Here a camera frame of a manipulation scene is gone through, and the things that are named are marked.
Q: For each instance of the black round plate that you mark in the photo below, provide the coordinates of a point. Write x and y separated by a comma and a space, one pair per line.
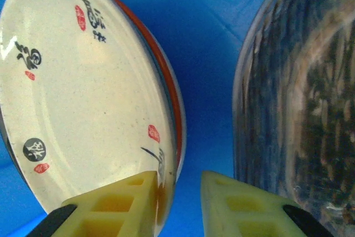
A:
83, 95

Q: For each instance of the pink translucent square plate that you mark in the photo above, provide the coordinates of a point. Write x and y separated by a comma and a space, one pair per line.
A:
319, 54

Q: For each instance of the grey translucent square plate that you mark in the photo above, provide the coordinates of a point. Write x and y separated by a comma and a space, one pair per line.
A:
241, 109

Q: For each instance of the blue plastic bin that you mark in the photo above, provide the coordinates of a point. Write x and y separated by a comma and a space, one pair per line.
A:
208, 81

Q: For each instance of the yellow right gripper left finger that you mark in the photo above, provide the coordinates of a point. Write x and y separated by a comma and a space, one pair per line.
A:
111, 214

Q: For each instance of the orange round plate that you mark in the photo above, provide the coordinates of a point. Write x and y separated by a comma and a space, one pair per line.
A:
180, 115

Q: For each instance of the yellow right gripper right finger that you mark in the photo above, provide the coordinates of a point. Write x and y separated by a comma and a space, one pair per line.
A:
244, 214

